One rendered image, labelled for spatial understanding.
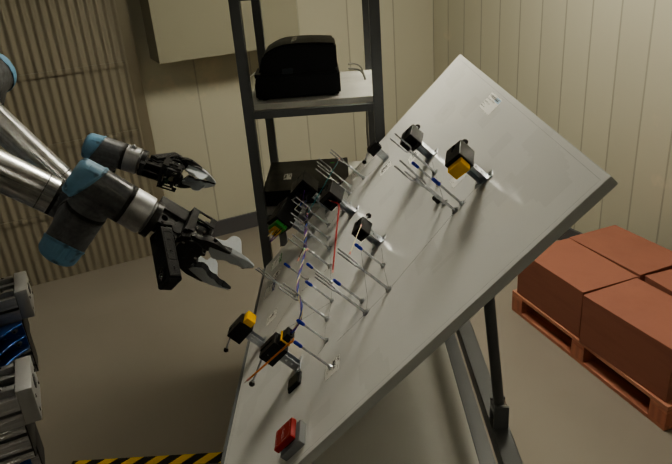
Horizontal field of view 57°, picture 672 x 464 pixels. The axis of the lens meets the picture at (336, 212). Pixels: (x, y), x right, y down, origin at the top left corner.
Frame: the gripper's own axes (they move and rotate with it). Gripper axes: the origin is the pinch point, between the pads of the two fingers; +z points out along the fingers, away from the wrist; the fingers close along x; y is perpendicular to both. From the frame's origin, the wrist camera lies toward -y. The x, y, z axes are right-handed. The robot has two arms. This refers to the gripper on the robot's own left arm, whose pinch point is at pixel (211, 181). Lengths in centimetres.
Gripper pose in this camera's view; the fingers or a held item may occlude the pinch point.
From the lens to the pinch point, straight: 181.3
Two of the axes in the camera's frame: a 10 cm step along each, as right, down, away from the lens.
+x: 3.6, -8.6, -3.6
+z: 9.3, 3.0, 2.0
